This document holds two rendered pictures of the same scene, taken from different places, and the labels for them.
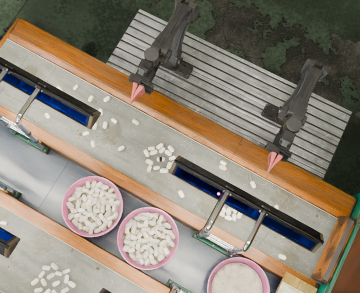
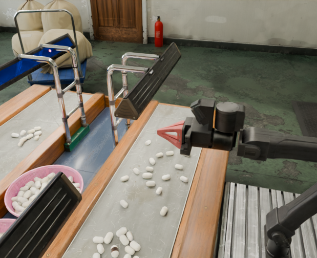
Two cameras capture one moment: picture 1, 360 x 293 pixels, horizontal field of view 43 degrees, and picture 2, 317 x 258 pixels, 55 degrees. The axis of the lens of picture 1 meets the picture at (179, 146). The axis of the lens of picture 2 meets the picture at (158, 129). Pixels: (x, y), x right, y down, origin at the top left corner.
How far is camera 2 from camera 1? 1.44 m
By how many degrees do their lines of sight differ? 58
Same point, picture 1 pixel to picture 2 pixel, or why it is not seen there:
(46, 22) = not seen: hidden behind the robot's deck
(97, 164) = (98, 184)
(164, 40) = (267, 135)
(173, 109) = (198, 248)
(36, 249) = (5, 162)
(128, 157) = (112, 215)
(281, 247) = not seen: outside the picture
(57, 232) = (18, 168)
